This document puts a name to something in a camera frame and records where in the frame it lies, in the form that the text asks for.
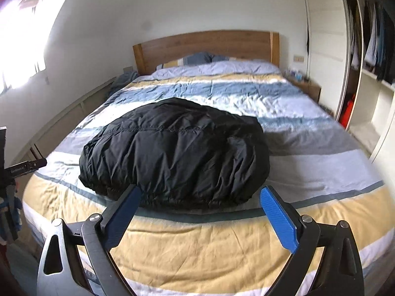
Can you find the person's left hand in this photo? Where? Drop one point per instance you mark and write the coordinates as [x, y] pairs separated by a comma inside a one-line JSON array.
[[15, 215]]

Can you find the bed with striped duvet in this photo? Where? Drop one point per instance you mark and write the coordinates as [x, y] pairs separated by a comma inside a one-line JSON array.
[[216, 252]]

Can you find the bright window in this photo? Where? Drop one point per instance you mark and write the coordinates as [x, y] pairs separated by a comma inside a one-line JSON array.
[[21, 43]]

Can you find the white open wardrobe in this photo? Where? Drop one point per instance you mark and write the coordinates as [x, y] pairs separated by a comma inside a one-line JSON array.
[[370, 104]]

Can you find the small toiletry bottles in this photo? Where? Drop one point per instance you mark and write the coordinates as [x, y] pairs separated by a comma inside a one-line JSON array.
[[296, 74]]

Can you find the beige bedside ledge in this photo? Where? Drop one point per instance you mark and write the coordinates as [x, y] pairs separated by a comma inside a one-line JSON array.
[[61, 114]]

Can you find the black puffer jacket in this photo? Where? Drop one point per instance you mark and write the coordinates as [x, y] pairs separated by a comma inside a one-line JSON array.
[[185, 154]]

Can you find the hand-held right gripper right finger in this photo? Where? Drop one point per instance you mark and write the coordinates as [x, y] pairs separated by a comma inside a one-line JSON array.
[[279, 215]]

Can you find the red bag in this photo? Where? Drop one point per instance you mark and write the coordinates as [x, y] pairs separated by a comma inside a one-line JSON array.
[[346, 114]]

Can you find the blue crumpled cloth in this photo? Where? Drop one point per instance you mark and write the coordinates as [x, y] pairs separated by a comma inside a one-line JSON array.
[[123, 80]]

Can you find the row of hanging clothes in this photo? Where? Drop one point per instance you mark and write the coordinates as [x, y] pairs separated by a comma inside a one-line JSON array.
[[376, 37]]

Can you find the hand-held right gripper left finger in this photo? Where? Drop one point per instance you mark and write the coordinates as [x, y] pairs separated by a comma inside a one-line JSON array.
[[123, 219]]

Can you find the wooden nightstand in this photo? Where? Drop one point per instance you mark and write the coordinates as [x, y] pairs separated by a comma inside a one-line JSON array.
[[308, 89]]

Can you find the blue pillow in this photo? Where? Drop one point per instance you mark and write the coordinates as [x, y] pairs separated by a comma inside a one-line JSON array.
[[197, 58], [222, 58]]

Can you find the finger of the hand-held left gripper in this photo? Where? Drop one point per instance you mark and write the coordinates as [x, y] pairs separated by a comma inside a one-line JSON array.
[[37, 162]]

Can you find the wooden headboard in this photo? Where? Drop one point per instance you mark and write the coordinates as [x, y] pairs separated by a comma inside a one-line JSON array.
[[200, 43]]

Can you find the beige wall socket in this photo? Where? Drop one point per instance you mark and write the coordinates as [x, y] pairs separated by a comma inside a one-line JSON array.
[[298, 58], [128, 68]]

